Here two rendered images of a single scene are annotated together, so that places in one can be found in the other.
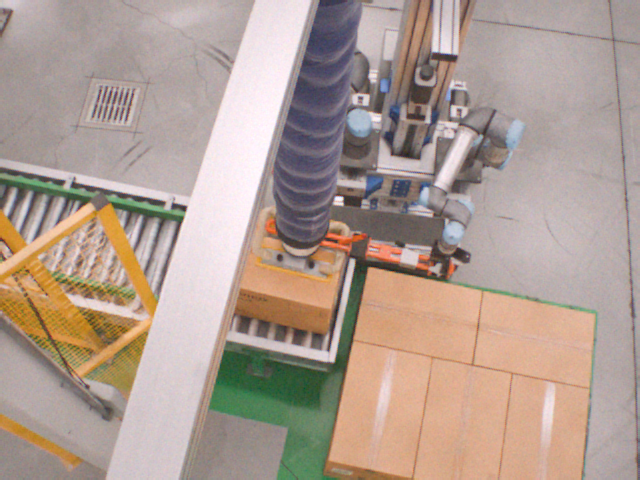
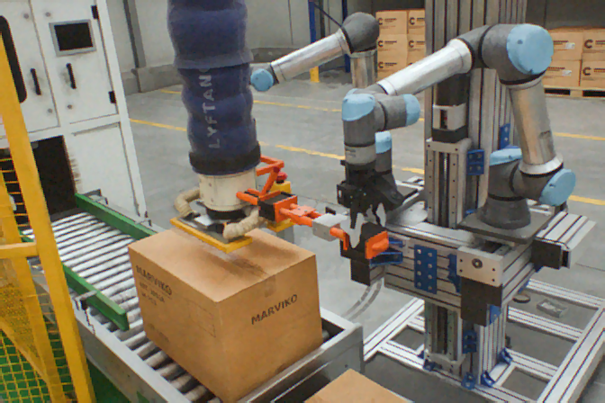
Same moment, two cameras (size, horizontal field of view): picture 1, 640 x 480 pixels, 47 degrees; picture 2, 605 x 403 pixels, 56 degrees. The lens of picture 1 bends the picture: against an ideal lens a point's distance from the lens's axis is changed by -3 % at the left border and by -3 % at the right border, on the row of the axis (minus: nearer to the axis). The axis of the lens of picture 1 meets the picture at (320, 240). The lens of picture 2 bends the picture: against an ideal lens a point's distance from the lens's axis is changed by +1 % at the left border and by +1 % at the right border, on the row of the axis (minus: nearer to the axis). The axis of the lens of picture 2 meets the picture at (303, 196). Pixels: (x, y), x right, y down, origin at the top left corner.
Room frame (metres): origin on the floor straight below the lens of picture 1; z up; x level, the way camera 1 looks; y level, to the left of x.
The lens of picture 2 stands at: (0.21, -1.24, 1.81)
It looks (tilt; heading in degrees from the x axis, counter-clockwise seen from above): 21 degrees down; 42
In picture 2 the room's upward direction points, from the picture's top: 5 degrees counter-clockwise
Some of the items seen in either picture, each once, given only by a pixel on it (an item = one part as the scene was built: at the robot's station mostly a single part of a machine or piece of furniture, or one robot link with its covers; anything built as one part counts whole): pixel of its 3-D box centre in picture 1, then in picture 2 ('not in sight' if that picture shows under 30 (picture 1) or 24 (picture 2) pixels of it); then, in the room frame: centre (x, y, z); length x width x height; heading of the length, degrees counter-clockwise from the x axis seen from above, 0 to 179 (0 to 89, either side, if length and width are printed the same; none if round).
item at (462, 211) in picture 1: (458, 213); (390, 111); (1.34, -0.52, 1.50); 0.11 x 0.11 x 0.08; 67
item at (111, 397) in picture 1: (94, 395); not in sight; (0.46, 0.69, 1.62); 0.20 x 0.05 x 0.30; 83
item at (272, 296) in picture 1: (276, 269); (224, 298); (1.32, 0.19, 0.75); 0.60 x 0.40 x 0.40; 82
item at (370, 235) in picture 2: (440, 267); (365, 240); (1.23, -0.51, 1.20); 0.08 x 0.07 x 0.05; 82
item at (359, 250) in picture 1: (359, 246); (277, 205); (1.29, -0.17, 1.20); 0.10 x 0.08 x 0.06; 172
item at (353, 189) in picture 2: (442, 251); (358, 183); (1.24, -0.49, 1.34); 0.09 x 0.08 x 0.12; 80
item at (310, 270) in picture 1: (295, 262); (208, 226); (1.23, 0.09, 1.10); 0.34 x 0.10 x 0.05; 82
